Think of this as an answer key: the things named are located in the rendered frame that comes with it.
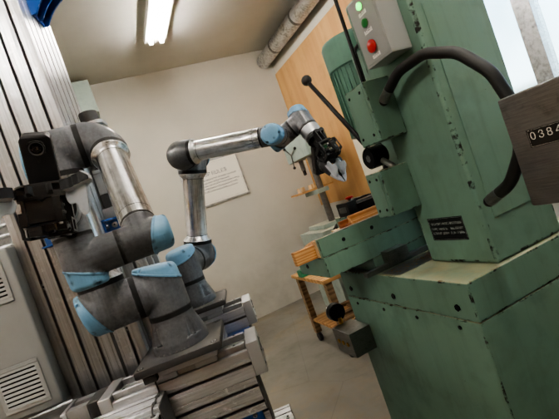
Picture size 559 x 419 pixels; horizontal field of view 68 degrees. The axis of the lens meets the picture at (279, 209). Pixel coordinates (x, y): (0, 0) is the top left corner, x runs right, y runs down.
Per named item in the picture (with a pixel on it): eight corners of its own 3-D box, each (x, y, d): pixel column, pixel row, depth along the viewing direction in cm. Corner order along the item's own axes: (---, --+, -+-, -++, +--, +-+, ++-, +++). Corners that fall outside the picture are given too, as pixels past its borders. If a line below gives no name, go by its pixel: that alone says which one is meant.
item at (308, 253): (434, 206, 137) (431, 194, 137) (438, 205, 135) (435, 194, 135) (295, 266, 119) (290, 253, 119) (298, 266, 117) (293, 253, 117)
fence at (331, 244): (472, 192, 138) (467, 177, 138) (476, 192, 137) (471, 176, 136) (320, 258, 117) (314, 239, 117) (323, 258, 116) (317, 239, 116)
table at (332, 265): (422, 215, 166) (417, 201, 165) (482, 209, 137) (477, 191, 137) (290, 273, 145) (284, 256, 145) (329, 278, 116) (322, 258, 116)
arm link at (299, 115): (289, 121, 164) (306, 107, 162) (304, 140, 159) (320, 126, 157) (281, 113, 157) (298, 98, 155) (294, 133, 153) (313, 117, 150)
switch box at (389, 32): (388, 65, 102) (366, 3, 102) (413, 46, 93) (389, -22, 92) (367, 71, 100) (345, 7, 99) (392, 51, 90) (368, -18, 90)
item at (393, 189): (405, 207, 114) (391, 166, 114) (422, 204, 108) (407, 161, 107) (378, 218, 111) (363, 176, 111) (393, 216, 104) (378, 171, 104)
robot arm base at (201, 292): (176, 315, 153) (167, 290, 153) (181, 306, 168) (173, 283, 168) (215, 300, 155) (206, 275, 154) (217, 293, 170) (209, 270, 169)
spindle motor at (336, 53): (384, 131, 143) (354, 46, 142) (418, 115, 126) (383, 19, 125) (343, 145, 137) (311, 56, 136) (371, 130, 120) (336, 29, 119)
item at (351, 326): (358, 339, 145) (350, 317, 145) (377, 347, 133) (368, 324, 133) (338, 350, 142) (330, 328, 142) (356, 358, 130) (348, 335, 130)
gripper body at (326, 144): (325, 154, 142) (308, 130, 147) (321, 170, 149) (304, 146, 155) (343, 147, 145) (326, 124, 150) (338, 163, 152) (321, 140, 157)
